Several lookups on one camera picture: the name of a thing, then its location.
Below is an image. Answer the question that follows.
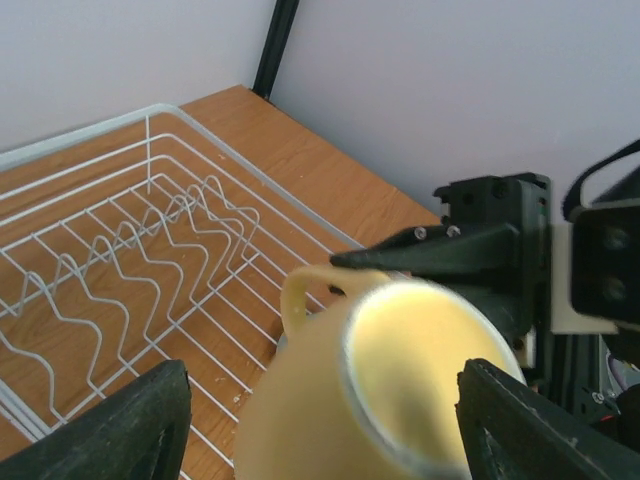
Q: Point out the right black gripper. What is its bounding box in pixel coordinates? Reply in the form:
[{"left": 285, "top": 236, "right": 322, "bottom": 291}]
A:
[{"left": 330, "top": 172, "right": 551, "bottom": 342}]

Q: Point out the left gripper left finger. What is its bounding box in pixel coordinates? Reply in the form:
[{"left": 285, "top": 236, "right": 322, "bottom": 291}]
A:
[{"left": 1, "top": 360, "right": 191, "bottom": 479}]

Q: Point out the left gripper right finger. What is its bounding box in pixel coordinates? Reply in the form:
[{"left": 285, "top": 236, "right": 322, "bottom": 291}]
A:
[{"left": 456, "top": 360, "right": 639, "bottom": 479}]

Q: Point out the yellow mug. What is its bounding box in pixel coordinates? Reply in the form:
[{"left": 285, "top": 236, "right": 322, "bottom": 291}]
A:
[{"left": 233, "top": 265, "right": 523, "bottom": 479}]

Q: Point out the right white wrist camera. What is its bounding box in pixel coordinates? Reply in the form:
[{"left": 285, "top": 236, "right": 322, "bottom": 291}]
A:
[{"left": 551, "top": 200, "right": 639, "bottom": 334}]

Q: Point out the white wire dish rack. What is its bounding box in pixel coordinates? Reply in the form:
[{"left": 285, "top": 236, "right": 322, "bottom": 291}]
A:
[{"left": 1, "top": 104, "right": 357, "bottom": 479}]

